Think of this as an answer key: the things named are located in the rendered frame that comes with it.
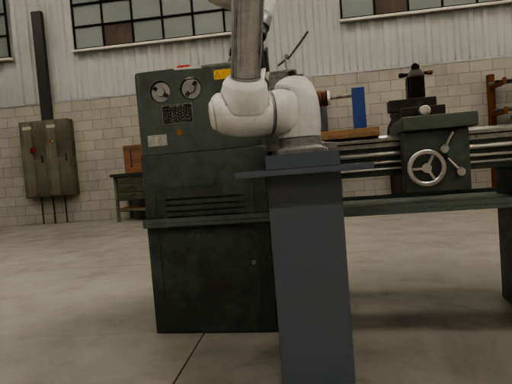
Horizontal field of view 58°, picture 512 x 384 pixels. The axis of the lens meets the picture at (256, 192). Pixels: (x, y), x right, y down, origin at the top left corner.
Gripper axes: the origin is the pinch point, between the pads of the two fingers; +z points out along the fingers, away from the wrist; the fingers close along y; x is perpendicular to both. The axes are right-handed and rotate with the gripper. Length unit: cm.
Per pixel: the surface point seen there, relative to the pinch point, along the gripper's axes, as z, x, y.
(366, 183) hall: -239, -230, -638
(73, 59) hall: -401, -705, -265
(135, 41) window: -441, -587, -312
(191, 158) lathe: 19, -48, -24
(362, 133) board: 0, 20, -59
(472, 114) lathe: -4, 65, -65
